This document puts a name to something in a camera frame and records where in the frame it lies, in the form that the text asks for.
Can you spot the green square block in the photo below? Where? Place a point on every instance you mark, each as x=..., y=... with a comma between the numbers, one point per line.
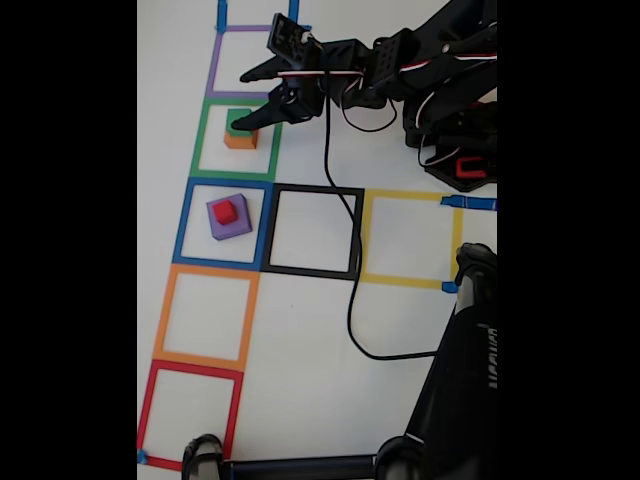
x=234, y=116

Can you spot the orange square block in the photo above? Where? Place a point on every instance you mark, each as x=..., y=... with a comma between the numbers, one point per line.
x=240, y=142

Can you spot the small red cube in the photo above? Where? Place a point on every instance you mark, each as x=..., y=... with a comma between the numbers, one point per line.
x=224, y=212

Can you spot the large purple square block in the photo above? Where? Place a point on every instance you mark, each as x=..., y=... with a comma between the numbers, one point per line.
x=235, y=231

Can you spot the black tripod stand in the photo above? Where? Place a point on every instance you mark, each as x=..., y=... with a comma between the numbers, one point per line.
x=450, y=400

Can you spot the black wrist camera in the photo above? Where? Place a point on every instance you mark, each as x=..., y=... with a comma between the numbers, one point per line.
x=300, y=102

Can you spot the purple square frame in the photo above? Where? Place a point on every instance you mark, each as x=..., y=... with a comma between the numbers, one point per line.
x=215, y=60

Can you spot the green square frame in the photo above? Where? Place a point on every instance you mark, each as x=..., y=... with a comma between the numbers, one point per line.
x=232, y=175

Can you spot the blue square frame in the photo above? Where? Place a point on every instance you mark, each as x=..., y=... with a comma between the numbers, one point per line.
x=220, y=262

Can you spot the black square frame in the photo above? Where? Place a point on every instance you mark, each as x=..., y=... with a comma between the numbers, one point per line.
x=310, y=273

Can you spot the yellow square frame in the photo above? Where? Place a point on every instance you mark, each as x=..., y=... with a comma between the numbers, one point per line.
x=400, y=281

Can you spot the orange square frame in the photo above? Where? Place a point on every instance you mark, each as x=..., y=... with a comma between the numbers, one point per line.
x=200, y=361

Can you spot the red square frame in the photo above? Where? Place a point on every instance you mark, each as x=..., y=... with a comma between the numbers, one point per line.
x=192, y=369

